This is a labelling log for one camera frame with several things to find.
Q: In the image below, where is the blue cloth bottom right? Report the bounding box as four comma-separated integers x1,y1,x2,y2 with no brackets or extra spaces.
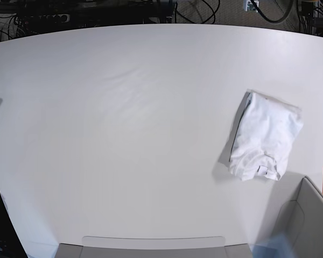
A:
251,234,296,258

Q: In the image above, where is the white T-shirt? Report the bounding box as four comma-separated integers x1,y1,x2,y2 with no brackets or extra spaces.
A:
229,91,304,181

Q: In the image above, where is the grey cardboard box right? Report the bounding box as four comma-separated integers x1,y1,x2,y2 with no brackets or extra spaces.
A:
271,177,323,257

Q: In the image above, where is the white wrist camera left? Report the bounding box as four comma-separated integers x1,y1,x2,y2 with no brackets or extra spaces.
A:
243,0,258,12

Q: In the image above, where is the black looped cable top right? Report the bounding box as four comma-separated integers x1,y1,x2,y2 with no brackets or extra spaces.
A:
254,0,293,24

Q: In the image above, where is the grey bin bottom edge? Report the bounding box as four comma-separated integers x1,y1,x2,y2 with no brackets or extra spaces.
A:
55,236,252,257

